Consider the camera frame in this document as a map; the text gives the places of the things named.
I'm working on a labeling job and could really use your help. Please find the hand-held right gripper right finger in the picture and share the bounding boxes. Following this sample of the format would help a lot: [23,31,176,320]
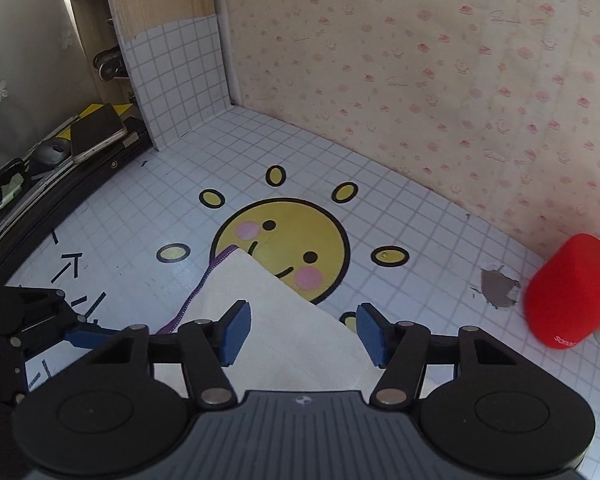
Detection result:
[355,302,519,407]

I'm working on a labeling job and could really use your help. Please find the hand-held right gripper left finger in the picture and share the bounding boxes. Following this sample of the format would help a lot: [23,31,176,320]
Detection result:
[82,300,254,409]

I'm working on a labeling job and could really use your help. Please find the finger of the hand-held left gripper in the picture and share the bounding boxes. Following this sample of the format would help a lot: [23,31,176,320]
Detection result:
[50,289,131,351]

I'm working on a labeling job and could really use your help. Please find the white towel with purple trim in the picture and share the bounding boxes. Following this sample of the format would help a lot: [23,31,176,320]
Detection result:
[152,244,443,401]

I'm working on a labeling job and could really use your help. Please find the black case with white item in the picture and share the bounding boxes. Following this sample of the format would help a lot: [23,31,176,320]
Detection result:
[0,157,32,219]

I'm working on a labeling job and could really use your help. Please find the black keyboard tray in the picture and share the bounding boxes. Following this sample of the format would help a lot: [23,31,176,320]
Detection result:
[0,119,154,282]

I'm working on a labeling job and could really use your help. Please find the grey computer mouse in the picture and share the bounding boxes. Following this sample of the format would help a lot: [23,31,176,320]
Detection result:
[32,140,72,167]

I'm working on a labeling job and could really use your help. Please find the silver edged smartphone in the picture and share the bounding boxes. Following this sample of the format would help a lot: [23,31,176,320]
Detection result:
[69,102,129,164]

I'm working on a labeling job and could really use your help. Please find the red round speaker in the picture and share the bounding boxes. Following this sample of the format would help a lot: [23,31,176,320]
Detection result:
[524,232,600,350]

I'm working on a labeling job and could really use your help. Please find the metal binder clips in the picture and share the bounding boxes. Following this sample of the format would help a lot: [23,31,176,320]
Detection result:
[93,47,130,83]

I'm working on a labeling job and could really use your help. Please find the white flower print curtain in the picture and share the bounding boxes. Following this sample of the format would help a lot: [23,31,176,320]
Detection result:
[0,0,104,187]

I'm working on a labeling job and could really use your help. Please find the white corner trim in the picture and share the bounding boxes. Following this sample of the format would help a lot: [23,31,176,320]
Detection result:
[213,0,242,107]

